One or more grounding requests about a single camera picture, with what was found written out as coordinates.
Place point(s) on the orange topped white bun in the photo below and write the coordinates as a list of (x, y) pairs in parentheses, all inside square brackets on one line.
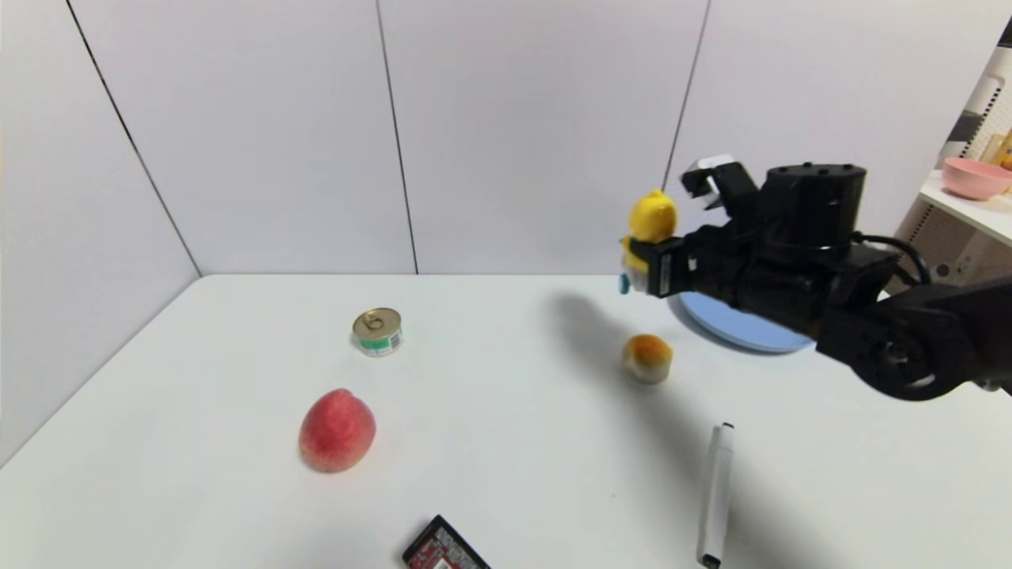
[(648, 358)]

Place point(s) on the yellow bottle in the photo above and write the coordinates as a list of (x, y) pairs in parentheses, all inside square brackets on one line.
[(1004, 150)]

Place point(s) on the white shelf board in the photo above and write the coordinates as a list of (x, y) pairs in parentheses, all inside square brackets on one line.
[(980, 212)]

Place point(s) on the white pegboard panel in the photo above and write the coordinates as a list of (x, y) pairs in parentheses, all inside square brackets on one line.
[(988, 103)]

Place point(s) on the small tin can green label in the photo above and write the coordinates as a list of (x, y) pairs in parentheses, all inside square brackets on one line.
[(377, 333)]

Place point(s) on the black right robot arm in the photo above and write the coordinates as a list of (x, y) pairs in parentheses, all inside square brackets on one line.
[(909, 348)]

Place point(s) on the white marker pen black cap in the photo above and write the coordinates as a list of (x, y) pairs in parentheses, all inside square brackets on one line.
[(716, 490)]

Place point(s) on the yellow duck toy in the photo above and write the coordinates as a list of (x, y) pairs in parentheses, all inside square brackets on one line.
[(652, 215)]

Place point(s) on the white table leg frame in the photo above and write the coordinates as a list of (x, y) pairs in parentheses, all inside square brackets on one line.
[(953, 265)]

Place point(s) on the pink bowl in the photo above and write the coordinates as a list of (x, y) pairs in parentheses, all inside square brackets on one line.
[(974, 178)]

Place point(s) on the blue plate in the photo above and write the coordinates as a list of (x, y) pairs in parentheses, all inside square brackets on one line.
[(739, 330)]

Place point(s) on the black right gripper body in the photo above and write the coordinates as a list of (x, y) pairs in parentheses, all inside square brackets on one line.
[(662, 267)]

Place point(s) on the red peach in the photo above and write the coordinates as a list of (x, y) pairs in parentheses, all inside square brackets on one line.
[(337, 431)]

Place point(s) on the black red snack packet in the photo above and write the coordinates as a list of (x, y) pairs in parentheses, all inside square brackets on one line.
[(439, 549)]

